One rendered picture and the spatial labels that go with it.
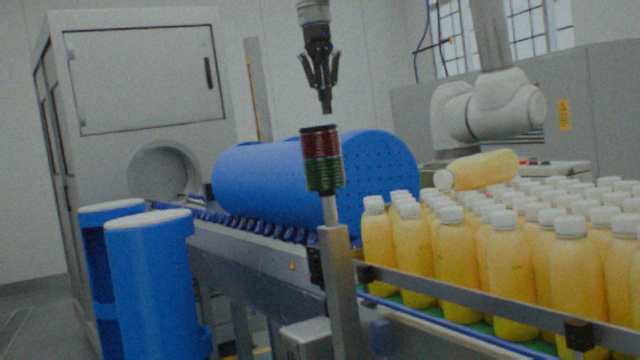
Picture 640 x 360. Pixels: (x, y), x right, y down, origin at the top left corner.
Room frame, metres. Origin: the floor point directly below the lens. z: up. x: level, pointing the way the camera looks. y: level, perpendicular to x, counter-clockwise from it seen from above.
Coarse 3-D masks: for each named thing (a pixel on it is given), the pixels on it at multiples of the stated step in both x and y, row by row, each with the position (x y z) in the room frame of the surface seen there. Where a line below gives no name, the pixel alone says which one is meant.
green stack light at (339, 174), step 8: (304, 160) 0.97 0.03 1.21; (312, 160) 0.96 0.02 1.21; (320, 160) 0.95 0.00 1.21; (328, 160) 0.95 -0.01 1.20; (336, 160) 0.96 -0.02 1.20; (304, 168) 0.97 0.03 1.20; (312, 168) 0.96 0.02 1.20; (320, 168) 0.95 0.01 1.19; (328, 168) 0.95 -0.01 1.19; (336, 168) 0.96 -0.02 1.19; (344, 168) 0.98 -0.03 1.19; (304, 176) 0.98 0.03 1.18; (312, 176) 0.96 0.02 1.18; (320, 176) 0.95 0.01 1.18; (328, 176) 0.95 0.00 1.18; (336, 176) 0.96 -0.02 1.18; (344, 176) 0.97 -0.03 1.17; (312, 184) 0.96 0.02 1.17; (320, 184) 0.95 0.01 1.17; (328, 184) 0.95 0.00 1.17; (336, 184) 0.96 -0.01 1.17; (344, 184) 0.97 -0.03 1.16
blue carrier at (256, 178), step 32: (224, 160) 2.17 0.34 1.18; (256, 160) 1.90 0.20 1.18; (288, 160) 1.69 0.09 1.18; (352, 160) 1.51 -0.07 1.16; (384, 160) 1.55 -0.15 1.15; (224, 192) 2.12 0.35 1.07; (256, 192) 1.86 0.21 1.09; (288, 192) 1.65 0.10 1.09; (352, 192) 1.50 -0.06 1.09; (384, 192) 1.55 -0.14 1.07; (416, 192) 1.59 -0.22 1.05; (288, 224) 1.79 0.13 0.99; (320, 224) 1.56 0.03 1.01; (352, 224) 1.50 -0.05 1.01
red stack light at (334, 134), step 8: (304, 136) 0.96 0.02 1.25; (312, 136) 0.95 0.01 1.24; (320, 136) 0.95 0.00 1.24; (328, 136) 0.95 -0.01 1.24; (336, 136) 0.97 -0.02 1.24; (304, 144) 0.96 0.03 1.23; (312, 144) 0.95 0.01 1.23; (320, 144) 0.95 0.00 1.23; (328, 144) 0.95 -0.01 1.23; (336, 144) 0.96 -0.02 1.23; (304, 152) 0.97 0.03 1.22; (312, 152) 0.96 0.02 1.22; (320, 152) 0.95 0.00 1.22; (328, 152) 0.95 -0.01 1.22; (336, 152) 0.96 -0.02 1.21
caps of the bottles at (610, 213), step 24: (504, 192) 1.16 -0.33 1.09; (528, 192) 1.20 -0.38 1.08; (552, 192) 1.06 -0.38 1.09; (576, 192) 1.09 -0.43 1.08; (600, 192) 1.02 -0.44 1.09; (624, 192) 0.97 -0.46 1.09; (456, 216) 1.03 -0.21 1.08; (504, 216) 0.92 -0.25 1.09; (528, 216) 0.96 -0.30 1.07; (552, 216) 0.88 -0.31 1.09; (576, 216) 0.83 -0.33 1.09; (600, 216) 0.85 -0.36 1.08; (624, 216) 0.79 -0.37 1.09
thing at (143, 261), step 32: (160, 224) 1.93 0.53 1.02; (192, 224) 2.05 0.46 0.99; (128, 256) 1.92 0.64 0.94; (160, 256) 1.92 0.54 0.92; (128, 288) 1.93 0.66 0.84; (160, 288) 1.92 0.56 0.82; (192, 288) 1.98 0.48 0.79; (128, 320) 1.94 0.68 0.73; (160, 320) 1.92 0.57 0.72; (192, 320) 1.97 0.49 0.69; (128, 352) 1.95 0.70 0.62; (160, 352) 1.91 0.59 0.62; (192, 352) 1.96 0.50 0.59
